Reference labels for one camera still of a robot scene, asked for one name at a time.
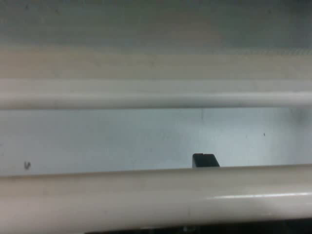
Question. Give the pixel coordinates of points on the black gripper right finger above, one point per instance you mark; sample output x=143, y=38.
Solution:
x=210, y=161

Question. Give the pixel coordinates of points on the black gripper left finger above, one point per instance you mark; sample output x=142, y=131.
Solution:
x=198, y=161

